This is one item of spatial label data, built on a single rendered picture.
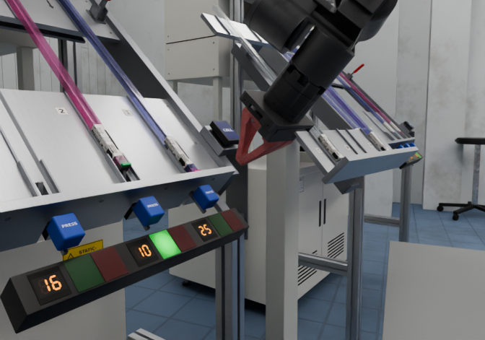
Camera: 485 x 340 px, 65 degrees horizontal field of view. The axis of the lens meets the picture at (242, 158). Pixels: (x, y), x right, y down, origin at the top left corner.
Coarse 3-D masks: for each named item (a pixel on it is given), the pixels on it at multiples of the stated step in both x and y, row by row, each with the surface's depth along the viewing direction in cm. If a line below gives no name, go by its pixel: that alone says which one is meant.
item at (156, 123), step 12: (60, 0) 74; (72, 12) 72; (84, 24) 71; (96, 36) 70; (96, 48) 69; (108, 60) 67; (120, 72) 66; (132, 84) 65; (132, 96) 64; (144, 108) 62; (156, 120) 62; (168, 132) 61; (192, 168) 58
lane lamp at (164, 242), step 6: (156, 234) 48; (162, 234) 48; (168, 234) 49; (156, 240) 47; (162, 240) 47; (168, 240) 48; (156, 246) 46; (162, 246) 47; (168, 246) 47; (174, 246) 48; (162, 252) 46; (168, 252) 47; (174, 252) 47; (180, 252) 48
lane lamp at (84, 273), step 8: (80, 256) 39; (88, 256) 40; (64, 264) 38; (72, 264) 38; (80, 264) 39; (88, 264) 39; (72, 272) 38; (80, 272) 38; (88, 272) 39; (96, 272) 39; (72, 280) 37; (80, 280) 38; (88, 280) 38; (96, 280) 38; (80, 288) 37; (88, 288) 37
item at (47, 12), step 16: (0, 0) 63; (32, 0) 69; (48, 0) 72; (80, 0) 80; (0, 16) 60; (16, 16) 61; (32, 16) 65; (48, 16) 68; (64, 16) 71; (48, 32) 72; (64, 32) 69; (80, 32) 71; (96, 32) 74; (112, 32) 78
